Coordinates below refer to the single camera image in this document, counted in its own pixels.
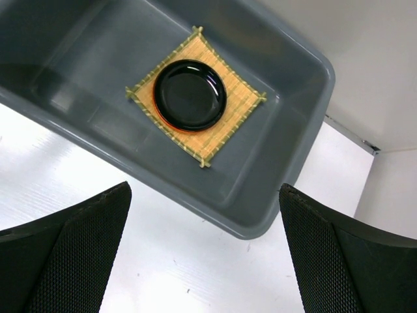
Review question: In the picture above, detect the woven bamboo mat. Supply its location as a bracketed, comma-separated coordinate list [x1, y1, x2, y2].
[126, 26, 266, 167]

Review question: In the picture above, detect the black round plate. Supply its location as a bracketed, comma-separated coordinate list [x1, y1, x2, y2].
[154, 59, 227, 132]

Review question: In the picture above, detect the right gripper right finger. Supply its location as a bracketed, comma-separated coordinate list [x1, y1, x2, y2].
[279, 184, 416, 312]

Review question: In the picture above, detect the orange plastic plate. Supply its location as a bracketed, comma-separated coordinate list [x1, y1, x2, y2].
[152, 82, 197, 134]

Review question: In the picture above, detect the grey plastic bin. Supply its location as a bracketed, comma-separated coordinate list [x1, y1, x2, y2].
[1, 1, 336, 239]

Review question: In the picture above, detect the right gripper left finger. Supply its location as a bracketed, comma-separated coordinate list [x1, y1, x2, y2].
[1, 182, 132, 312]

